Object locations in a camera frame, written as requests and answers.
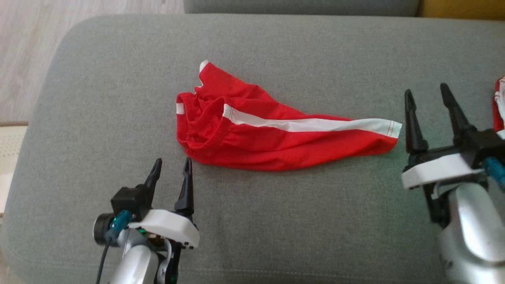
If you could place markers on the yellow sofa cushion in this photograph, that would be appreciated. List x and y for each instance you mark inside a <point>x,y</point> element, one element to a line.
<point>461,8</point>

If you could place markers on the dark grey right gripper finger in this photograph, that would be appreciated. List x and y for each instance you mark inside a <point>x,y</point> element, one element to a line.
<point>457,122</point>
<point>414,130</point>

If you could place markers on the grey sofa back cushion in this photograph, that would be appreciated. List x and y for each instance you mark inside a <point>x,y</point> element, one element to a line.
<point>300,7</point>

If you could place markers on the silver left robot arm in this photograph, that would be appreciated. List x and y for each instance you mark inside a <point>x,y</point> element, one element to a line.
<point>136,264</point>

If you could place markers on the red jersey with white panels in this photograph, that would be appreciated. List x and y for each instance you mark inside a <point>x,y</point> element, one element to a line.
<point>499,118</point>

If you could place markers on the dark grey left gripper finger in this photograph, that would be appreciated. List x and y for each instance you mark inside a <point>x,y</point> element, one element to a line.
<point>154,177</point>
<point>186,193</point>

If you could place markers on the red shorts with white stripe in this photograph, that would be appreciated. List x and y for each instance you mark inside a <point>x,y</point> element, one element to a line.
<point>276,146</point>

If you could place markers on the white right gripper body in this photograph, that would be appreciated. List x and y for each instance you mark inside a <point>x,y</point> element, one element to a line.
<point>438,169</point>

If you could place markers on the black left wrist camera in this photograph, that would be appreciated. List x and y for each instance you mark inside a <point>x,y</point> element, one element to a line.
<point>130,201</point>

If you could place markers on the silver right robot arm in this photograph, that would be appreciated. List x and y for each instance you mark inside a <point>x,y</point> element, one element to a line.
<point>473,236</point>

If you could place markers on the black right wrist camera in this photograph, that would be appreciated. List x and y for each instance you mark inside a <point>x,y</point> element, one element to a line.
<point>485,146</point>

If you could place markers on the cream rug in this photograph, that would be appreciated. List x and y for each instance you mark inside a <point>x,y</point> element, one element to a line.
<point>10,157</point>

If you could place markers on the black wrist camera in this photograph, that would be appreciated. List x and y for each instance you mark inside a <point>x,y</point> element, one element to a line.
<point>130,201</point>
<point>485,146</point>

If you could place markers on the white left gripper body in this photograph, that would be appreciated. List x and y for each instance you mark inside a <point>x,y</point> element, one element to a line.
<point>169,225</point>

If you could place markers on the grey sofa seat cushion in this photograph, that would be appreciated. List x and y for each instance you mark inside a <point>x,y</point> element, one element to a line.
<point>276,221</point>

